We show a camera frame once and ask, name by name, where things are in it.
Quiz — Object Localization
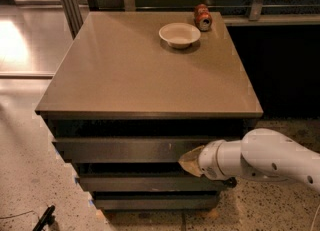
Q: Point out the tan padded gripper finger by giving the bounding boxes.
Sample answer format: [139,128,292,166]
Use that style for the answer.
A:
[178,146,204,177]

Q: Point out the metal counter shelf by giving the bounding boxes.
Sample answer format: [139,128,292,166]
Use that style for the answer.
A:
[223,14,320,26]

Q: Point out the red soda can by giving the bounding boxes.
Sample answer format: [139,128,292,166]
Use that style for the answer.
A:
[194,4,212,31]

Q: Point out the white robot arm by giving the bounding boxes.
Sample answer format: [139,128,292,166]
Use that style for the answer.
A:
[178,128,320,192]

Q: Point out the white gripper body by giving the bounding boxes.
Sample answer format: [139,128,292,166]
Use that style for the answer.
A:
[198,140,228,181]

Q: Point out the grey bottom drawer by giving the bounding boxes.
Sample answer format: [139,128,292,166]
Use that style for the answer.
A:
[93,191,220,211]

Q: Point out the grey drawer cabinet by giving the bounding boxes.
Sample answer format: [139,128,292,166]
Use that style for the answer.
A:
[34,10,264,143]

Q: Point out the grey middle drawer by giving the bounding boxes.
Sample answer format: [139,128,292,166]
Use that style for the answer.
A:
[77,173,232,192]

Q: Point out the white bowl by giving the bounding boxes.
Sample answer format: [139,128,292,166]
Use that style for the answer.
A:
[159,23,201,49]

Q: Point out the metal frame post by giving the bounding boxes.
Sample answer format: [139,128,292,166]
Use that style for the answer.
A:
[60,0,83,38]

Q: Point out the grey top drawer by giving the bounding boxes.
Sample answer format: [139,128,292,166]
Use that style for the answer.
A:
[53,136,219,163]

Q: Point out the black cable on floor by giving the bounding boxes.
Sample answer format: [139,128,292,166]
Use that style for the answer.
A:
[0,204,57,231]

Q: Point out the grey drawer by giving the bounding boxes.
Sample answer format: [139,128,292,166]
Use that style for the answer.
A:
[53,136,219,163]
[93,191,220,211]
[77,173,232,192]

